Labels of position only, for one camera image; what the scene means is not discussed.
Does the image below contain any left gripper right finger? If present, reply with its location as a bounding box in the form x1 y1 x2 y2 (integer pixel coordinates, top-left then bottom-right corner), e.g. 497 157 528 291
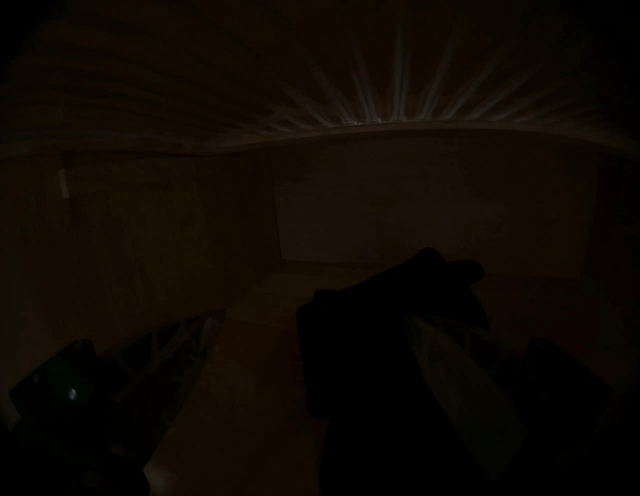
404 315 617 496

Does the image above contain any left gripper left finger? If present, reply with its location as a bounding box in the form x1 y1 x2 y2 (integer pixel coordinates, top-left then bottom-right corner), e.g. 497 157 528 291
7 308 226 496

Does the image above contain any black sock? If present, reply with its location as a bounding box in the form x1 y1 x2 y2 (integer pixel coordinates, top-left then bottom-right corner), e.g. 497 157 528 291
295 247 492 496

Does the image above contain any slatted wooden sliding door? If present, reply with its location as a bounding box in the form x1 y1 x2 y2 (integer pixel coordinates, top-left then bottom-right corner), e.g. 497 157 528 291
0 0 640 151

